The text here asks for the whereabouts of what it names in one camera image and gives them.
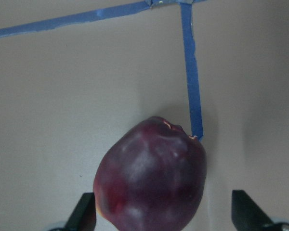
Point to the dark red apple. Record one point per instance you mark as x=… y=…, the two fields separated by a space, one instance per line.
x=151 y=179

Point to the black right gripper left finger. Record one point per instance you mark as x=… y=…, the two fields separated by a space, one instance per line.
x=83 y=217

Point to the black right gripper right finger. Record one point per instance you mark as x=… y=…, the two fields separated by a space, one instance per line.
x=246 y=215

